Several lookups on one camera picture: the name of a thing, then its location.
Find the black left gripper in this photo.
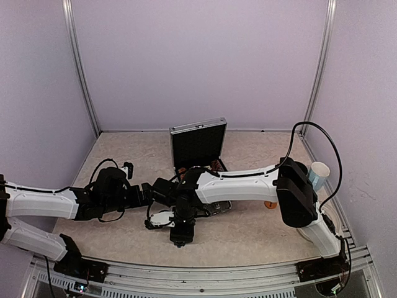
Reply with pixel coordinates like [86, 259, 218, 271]
[102, 182, 153, 214]

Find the aluminium poker chip case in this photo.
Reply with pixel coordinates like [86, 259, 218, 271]
[169, 117, 227, 181]

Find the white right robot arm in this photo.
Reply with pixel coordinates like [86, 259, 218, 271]
[145, 158, 344, 276]

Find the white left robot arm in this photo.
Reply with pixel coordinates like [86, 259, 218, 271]
[1, 167, 149, 276]

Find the dark red chip row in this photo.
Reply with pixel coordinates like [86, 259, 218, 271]
[210, 160, 226, 172]

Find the orange round button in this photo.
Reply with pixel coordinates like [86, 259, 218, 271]
[264, 201, 277, 209]

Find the light blue mug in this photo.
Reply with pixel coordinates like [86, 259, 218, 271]
[308, 161, 330, 192]

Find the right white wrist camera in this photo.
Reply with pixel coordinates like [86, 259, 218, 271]
[149, 211, 175, 228]

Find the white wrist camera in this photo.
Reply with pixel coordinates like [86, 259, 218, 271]
[149, 211, 175, 228]
[121, 161, 134, 180]

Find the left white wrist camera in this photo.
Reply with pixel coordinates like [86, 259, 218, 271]
[121, 161, 134, 180]

